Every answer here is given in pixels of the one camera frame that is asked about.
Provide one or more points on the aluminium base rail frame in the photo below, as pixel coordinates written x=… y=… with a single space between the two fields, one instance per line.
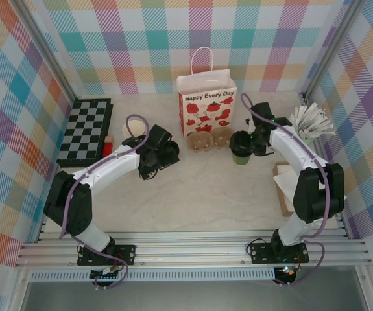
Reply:
x=189 y=252

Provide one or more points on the brown cardboard cup carrier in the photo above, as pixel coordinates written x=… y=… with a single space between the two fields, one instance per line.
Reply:
x=199 y=141

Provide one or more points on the white red paper gift bag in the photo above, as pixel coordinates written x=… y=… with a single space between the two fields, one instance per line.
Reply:
x=192 y=97

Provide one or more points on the red block with wooden cap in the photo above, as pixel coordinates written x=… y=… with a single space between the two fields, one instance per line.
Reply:
x=107 y=149

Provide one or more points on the paper-wrapped straw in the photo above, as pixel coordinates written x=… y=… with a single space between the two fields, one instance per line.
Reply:
x=294 y=120
x=312 y=116
x=323 y=127
x=301 y=118
x=322 y=134

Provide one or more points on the small circuit board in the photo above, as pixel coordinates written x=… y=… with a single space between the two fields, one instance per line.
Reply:
x=286 y=271
x=105 y=273

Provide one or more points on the black grey chessboard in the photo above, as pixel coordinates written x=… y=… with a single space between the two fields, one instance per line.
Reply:
x=82 y=129

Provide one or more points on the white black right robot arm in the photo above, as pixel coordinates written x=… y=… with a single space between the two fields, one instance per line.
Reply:
x=290 y=142

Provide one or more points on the aluminium frame post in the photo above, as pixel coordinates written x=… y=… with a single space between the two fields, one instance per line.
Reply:
x=332 y=45
x=43 y=48

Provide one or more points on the black plastic cup lid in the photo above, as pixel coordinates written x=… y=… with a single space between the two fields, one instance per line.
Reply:
x=238 y=149

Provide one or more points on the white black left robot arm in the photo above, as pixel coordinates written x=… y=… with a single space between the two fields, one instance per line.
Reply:
x=108 y=166

